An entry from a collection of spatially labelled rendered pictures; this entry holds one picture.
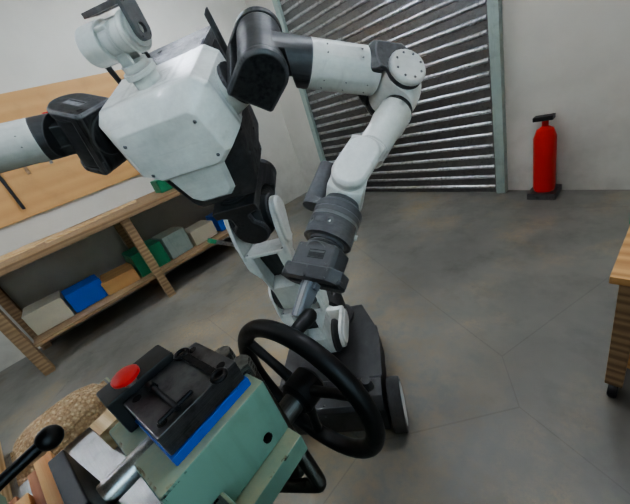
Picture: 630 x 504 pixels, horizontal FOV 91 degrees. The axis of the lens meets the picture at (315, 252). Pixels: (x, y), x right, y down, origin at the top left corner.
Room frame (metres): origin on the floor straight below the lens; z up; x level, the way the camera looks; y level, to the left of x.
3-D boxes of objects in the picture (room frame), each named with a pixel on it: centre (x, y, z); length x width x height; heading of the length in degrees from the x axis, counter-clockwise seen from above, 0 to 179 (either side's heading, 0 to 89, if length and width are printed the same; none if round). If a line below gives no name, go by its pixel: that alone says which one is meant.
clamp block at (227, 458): (0.27, 0.20, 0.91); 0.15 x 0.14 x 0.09; 44
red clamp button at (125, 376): (0.28, 0.24, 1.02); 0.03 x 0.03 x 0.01
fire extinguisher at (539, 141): (2.12, -1.84, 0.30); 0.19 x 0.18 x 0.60; 125
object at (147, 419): (0.28, 0.20, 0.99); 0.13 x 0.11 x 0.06; 44
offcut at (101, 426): (0.33, 0.34, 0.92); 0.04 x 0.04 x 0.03; 49
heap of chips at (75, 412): (0.38, 0.45, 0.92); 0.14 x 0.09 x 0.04; 134
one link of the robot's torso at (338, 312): (1.14, 0.07, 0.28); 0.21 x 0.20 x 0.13; 164
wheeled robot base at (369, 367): (1.11, 0.08, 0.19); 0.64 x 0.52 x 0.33; 164
